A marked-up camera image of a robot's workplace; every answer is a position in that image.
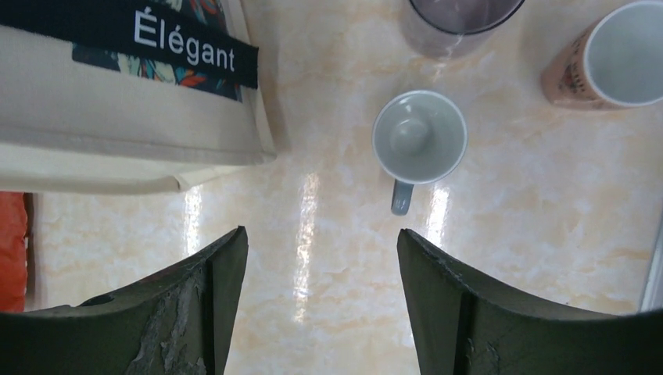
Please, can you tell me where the cassava chips bag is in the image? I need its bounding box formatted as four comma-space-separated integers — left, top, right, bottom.
1, 191, 28, 313

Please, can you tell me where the salmon pink mug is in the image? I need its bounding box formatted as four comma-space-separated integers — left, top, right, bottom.
540, 1, 662, 110

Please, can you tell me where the lilac mug black handle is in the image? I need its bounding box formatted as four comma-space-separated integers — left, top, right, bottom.
400, 0, 525, 59

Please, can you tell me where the beige canvas tote bag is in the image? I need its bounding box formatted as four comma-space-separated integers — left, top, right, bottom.
1, 1, 277, 195

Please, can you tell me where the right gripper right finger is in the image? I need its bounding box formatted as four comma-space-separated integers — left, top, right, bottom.
397, 229, 662, 374

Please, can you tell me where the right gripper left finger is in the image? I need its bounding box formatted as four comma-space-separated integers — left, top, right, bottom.
1, 227, 249, 374

